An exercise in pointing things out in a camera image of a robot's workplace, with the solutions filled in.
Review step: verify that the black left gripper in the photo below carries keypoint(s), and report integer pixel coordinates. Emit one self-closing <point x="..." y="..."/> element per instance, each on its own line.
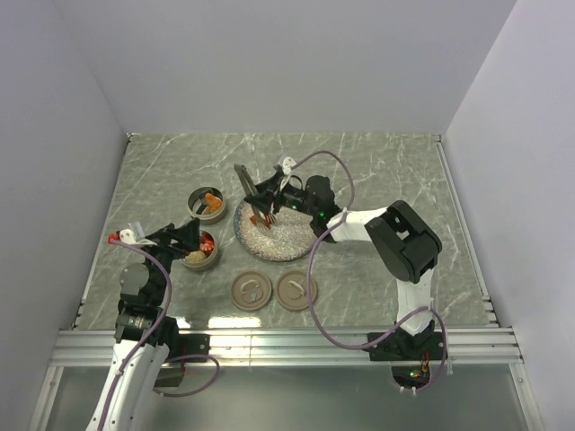
<point x="186" y="236"/>

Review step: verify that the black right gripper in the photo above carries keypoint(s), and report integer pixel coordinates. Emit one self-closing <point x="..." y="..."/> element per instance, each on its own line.
<point x="266" y="199"/>

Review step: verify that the metal serving tongs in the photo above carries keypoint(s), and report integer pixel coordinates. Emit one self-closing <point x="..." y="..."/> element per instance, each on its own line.
<point x="262" y="221"/>

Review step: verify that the red chicken drumstick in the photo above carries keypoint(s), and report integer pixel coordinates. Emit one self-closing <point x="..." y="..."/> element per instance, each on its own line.
<point x="206" y="238"/>

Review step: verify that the red shrimp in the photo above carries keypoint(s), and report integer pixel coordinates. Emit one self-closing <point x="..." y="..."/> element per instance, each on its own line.
<point x="207" y="247"/>

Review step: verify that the red sushi roll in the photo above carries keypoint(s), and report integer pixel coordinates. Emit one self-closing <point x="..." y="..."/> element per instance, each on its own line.
<point x="200" y="208"/>

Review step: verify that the white steamed bun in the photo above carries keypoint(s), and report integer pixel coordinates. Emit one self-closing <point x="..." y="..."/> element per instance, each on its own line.
<point x="195" y="257"/>

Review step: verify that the brown lid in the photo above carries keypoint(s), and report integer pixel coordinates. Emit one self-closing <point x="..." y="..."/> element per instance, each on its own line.
<point x="251" y="290"/>
<point x="291" y="291"/>

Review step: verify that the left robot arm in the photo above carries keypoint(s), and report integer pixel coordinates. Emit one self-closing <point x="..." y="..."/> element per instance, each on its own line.
<point x="145" y="337"/>

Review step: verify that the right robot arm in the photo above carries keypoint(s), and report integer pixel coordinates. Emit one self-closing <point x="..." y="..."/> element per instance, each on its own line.
<point x="407" y="246"/>

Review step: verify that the far steel lunch tin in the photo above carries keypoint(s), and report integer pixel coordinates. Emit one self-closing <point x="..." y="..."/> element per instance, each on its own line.
<point x="207" y="218"/>

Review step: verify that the steel lunch tin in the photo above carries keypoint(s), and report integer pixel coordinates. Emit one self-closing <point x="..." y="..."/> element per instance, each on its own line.
<point x="208" y="263"/>
<point x="207" y="218"/>

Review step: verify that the near steel lunch tin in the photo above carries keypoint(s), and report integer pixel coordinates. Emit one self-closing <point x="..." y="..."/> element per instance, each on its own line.
<point x="208" y="263"/>

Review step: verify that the speckled ceramic plate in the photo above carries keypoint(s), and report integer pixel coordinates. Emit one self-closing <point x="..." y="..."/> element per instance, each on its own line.
<point x="290" y="238"/>

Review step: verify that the circuit board with led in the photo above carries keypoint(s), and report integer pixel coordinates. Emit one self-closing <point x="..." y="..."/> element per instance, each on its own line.
<point x="411" y="378"/>

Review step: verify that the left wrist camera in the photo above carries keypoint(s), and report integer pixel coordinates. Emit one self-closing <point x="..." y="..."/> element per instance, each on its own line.
<point x="132" y="234"/>

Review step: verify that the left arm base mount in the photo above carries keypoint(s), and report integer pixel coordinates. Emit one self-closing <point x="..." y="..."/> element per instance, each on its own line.
<point x="195" y="345"/>

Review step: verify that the aluminium frame rail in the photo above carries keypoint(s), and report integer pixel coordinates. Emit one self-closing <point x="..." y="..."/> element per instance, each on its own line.
<point x="303" y="347"/>

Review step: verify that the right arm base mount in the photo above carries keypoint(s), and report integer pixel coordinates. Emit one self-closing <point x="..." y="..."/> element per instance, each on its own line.
<point x="400" y="346"/>

